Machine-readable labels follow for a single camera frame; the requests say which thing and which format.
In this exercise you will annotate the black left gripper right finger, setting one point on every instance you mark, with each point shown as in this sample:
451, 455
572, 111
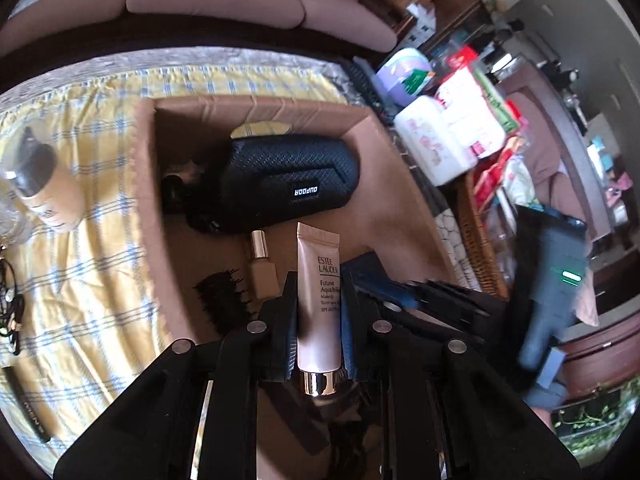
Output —
380, 357

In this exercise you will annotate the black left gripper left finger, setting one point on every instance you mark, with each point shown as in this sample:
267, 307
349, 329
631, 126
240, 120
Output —
230, 371

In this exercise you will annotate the black round hairbrush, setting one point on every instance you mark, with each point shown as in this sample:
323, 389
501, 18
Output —
222, 298

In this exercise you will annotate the beige Estee Lauder tube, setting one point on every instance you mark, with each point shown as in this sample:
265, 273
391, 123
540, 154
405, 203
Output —
319, 346

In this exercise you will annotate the black cylindrical tube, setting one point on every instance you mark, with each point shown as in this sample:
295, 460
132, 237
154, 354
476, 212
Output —
26, 407

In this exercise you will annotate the wicker basket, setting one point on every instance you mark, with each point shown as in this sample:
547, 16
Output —
476, 242

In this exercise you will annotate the small beige foundation bottle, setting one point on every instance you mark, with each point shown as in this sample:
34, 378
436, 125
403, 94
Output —
262, 270

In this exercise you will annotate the black zip pouch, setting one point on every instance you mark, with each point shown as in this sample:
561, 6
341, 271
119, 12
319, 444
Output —
250, 183

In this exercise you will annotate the yellow plaid tablecloth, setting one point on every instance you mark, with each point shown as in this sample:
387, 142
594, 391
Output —
91, 322

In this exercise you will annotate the cardboard box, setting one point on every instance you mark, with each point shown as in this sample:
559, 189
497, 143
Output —
387, 214

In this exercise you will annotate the beige bottle with black cap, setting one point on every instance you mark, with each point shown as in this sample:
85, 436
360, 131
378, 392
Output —
40, 178

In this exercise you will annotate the pink brown sofa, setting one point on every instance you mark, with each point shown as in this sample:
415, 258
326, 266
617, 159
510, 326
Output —
200, 5

